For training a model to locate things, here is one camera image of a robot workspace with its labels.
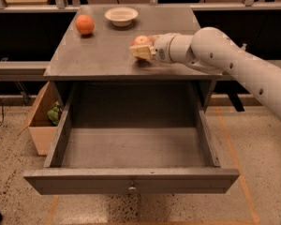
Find cardboard box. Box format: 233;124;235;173
21;82;63;156

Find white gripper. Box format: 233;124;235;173
129;33;193;64

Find green chip bag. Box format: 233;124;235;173
47;103;62;126

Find white bowl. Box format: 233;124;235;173
105;7;139;27

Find orange fruit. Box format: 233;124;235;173
75;14;95;35

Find grey metal rail shelf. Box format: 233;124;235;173
0;59;281;83

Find clear sanitizer bottle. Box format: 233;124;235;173
241;43;247;51

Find red apple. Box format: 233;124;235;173
132;36;153;46

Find open grey drawer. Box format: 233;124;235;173
23;82;239;195

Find grey wooden cabinet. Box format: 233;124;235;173
44;4;218;107

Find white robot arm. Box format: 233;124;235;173
129;27;281;121

